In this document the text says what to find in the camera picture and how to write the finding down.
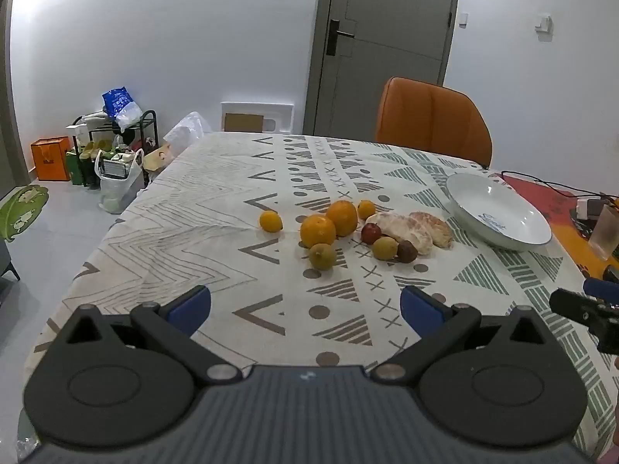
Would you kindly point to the white ceramic plate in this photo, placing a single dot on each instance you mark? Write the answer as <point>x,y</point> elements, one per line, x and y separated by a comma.
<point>498,212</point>

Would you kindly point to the white power adapter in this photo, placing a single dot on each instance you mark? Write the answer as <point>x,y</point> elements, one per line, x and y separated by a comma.
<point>587,207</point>

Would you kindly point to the orange box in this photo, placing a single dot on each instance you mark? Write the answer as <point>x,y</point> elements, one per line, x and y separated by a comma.
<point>51,158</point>

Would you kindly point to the orange leather chair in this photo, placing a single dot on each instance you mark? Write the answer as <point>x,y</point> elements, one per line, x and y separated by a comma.
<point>430,118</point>

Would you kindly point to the blue plastic bag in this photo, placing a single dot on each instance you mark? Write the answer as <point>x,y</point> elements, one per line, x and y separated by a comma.
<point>118,104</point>

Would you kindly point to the yellow-green round fruit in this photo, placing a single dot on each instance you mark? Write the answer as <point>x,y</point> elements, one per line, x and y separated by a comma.
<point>384,248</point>
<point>322,256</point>

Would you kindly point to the patterned white tablecloth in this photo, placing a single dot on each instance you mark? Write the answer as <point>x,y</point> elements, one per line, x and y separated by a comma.
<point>203,212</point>

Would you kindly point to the black metal rack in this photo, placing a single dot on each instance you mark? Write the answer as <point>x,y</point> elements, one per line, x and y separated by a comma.
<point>151,125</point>

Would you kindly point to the grey door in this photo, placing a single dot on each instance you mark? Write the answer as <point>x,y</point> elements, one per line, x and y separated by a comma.
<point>387,67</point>

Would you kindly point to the bread roll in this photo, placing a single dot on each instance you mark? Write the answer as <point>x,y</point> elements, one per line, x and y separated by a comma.
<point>437,229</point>

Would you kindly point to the large orange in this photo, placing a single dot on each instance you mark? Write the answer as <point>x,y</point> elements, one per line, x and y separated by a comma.
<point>343,216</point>
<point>317,233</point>

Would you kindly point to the small orange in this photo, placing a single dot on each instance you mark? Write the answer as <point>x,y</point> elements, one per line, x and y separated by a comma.
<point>366,209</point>
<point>271,221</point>

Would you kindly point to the dark brown round fruit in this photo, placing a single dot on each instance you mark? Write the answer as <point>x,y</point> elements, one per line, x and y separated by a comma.
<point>407,251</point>

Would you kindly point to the brown cardboard piece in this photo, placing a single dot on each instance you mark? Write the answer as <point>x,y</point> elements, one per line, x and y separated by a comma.
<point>244,122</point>

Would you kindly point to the green box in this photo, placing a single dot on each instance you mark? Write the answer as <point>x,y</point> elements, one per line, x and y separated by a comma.
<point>75,167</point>

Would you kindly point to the translucent plastic cup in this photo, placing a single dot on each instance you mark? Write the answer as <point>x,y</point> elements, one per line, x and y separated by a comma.
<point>604,232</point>

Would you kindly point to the white foam packaging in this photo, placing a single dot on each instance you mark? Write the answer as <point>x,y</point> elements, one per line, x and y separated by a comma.
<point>283,116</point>

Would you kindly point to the red plum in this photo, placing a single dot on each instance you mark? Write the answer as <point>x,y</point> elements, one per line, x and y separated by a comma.
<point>371,233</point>

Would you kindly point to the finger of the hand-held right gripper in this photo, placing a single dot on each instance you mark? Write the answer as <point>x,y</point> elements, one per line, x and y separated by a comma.
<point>575,305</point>
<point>602,287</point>

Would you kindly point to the small white wall switch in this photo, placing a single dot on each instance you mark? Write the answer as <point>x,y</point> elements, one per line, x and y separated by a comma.
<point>463,19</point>

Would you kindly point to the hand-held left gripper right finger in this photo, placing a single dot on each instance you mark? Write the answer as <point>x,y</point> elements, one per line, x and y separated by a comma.
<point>419,309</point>

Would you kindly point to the green leaf mat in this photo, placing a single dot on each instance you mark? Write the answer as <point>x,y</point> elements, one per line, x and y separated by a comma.
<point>22,210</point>

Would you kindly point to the white plastic shopping bag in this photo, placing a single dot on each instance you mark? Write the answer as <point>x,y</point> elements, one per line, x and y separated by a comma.
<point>116,188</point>

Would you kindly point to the large peeled pomelo piece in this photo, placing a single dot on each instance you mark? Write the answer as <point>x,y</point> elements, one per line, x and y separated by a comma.
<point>401,227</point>

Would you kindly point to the clear plastic bag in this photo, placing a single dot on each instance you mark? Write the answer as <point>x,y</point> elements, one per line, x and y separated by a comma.
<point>186,130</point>

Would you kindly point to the beige paper bag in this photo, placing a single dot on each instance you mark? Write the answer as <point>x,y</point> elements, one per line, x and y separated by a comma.
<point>155,158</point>

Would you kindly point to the red patterned cloth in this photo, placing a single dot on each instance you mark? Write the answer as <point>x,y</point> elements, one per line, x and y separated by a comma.
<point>546,198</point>

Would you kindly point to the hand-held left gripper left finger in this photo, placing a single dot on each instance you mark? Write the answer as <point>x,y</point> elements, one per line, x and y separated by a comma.
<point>189,308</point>

